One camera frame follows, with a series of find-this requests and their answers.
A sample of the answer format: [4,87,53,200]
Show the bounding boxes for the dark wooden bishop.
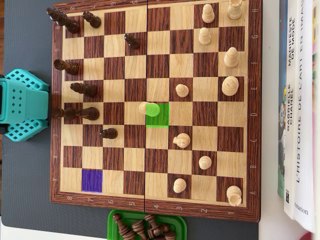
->
[122,227,137,240]

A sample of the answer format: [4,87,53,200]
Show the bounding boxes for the white Gabrielle Chanel book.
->
[283,0,298,221]

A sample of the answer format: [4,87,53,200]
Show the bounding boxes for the light wooden pawn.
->
[198,27,212,46]
[175,84,190,98]
[173,178,187,194]
[198,155,213,170]
[201,4,216,24]

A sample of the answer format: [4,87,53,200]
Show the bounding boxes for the illustrated blue book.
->
[276,0,288,200]

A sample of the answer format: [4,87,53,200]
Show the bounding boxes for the green plastic tray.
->
[106,209,188,240]

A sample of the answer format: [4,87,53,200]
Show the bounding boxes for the book with coloured page edges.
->
[311,0,320,232]

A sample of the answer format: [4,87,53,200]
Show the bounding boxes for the dark wooden tall chess piece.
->
[51,107,81,121]
[46,7,81,35]
[70,82,98,98]

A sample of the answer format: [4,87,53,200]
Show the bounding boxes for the wooden folding chessboard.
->
[49,0,263,223]

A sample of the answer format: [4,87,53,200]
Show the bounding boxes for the light wooden rook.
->
[226,184,243,207]
[227,0,243,20]

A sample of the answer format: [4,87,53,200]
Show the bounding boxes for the pink object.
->
[296,230,320,240]

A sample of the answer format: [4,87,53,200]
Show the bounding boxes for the light bishop right side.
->
[221,76,239,97]

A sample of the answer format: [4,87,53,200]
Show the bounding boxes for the light wooden knight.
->
[172,133,191,149]

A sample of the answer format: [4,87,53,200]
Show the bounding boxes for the white art history book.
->
[292,0,316,233]

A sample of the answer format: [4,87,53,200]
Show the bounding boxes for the dark wooden rook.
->
[53,59,80,76]

